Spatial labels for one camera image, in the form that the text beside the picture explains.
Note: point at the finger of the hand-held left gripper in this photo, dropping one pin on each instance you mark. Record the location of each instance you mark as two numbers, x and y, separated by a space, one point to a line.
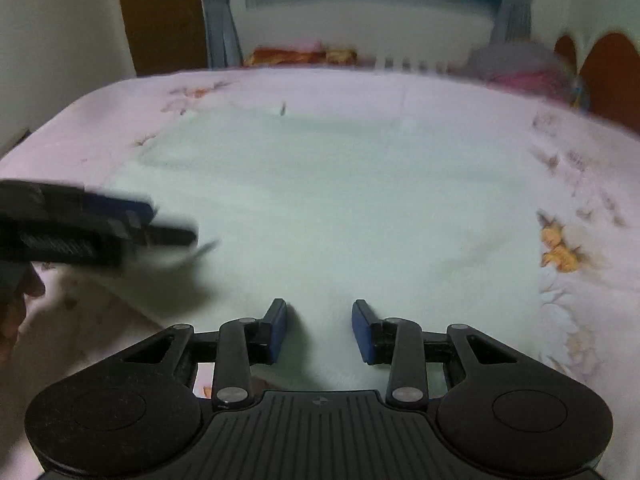
167 236
122 208

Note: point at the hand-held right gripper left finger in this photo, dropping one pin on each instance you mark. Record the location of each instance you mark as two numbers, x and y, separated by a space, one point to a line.
278 331

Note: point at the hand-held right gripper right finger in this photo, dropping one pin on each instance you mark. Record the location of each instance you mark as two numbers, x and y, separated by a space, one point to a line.
362 332

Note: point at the white knit sweater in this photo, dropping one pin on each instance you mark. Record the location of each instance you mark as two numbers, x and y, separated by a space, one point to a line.
340 200

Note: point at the pile of folded clothes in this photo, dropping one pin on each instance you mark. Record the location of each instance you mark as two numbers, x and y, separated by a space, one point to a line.
525 70

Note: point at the person's left hand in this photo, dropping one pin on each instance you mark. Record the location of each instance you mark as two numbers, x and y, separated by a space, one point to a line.
15 310

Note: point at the brown wooden door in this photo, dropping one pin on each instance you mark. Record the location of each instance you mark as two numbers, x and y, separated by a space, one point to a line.
160 15

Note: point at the grey curtain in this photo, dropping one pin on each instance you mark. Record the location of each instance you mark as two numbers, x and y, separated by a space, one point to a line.
510 2
220 15

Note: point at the red floral pillow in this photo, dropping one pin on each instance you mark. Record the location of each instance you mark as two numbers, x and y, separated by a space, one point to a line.
295 56

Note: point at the pink floral bed sheet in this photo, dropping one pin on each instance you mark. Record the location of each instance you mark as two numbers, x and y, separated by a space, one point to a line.
590 185

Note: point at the grey striped pillow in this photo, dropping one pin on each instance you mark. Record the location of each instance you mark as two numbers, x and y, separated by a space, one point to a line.
415 64

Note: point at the red and white headboard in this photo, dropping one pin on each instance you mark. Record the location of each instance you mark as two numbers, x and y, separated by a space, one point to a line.
615 75

